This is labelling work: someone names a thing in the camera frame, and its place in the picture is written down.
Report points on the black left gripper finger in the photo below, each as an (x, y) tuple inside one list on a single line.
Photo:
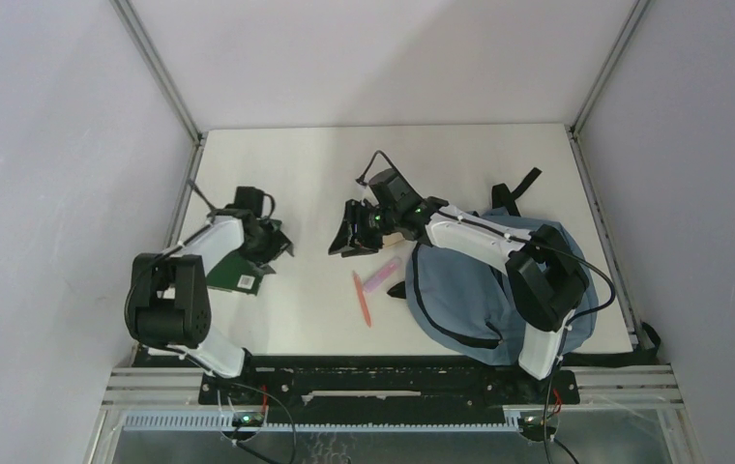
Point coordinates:
[(264, 269), (282, 245)]

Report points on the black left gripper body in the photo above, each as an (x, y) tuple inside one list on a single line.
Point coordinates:
[(258, 248)]

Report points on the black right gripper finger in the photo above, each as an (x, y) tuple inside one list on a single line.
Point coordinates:
[(352, 227), (352, 250)]

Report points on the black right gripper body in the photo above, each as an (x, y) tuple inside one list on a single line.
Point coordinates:
[(378, 221)]

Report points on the beige snap wallet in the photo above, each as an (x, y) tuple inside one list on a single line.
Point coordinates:
[(392, 240)]

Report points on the dark green book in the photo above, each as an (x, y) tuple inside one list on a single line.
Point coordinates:
[(232, 273)]

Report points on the blue student backpack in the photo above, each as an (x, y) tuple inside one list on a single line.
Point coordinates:
[(468, 307)]

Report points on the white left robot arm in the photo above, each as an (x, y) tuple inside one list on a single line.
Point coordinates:
[(168, 305)]

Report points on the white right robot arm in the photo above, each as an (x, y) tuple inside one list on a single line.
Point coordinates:
[(542, 262)]

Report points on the orange pen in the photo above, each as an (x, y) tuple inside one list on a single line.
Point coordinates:
[(359, 288)]

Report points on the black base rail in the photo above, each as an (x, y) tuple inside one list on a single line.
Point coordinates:
[(385, 390)]

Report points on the aluminium frame front rail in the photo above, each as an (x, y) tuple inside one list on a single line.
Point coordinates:
[(159, 398)]

